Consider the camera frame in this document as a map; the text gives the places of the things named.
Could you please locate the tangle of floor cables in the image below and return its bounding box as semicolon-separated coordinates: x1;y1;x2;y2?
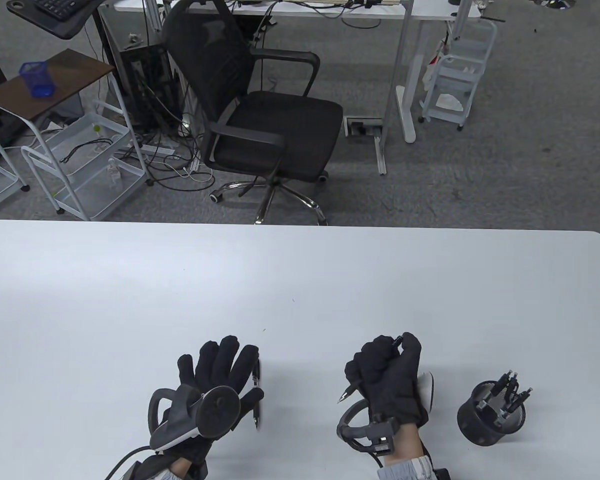
115;115;216;193

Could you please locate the person's left forearm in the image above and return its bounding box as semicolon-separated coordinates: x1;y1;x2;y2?
162;452;196;480

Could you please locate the metal floor outlet box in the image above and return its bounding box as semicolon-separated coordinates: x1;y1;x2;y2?
344;116;384;138

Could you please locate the person's left hand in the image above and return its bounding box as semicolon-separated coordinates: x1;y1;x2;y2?
152;336;265;463

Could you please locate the black keyboard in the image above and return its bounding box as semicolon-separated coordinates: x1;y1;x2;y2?
32;0;93;21

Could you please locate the white plastic utility cart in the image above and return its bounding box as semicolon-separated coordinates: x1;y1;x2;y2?
419;19;498;132

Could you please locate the person's right forearm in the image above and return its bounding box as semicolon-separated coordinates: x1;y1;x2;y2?
380;422;433;480

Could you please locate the white and red hanging bag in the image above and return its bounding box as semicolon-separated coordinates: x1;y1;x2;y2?
422;40;451;92

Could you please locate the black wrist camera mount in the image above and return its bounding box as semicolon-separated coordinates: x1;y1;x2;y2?
365;419;402;455
190;450;212;480

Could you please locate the thin black cord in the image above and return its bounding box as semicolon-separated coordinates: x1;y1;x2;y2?
60;138;113;164

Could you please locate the person's right hand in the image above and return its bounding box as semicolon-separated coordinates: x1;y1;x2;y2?
344;331;430;427

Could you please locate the aluminium frame post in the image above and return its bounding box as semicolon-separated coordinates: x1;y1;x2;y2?
141;0;170;36

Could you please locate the brown-top white rolling cart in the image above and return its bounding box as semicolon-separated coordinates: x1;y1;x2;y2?
0;48;151;222

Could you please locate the white office desk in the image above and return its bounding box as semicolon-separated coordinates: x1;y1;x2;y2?
100;0;483;176

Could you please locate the black cable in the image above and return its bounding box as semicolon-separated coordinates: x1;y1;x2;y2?
105;446;153;480

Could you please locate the black mesh pen holder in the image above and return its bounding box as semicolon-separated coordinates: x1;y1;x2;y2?
456;381;527;447

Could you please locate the black computer tower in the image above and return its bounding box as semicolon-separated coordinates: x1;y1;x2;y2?
117;44;178;133

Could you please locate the black click pen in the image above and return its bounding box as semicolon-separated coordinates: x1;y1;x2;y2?
252;357;262;432
497;387;533;418
487;371;511;403
500;371;520;408
336;336;405;405

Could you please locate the black and white controller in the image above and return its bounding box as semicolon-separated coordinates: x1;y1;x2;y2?
336;371;437;446
148;384;242;449

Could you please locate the black mesh office chair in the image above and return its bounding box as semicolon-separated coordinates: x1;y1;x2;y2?
161;0;344;226

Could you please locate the blue mesh cup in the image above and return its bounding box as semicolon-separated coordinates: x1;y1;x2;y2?
19;61;57;98

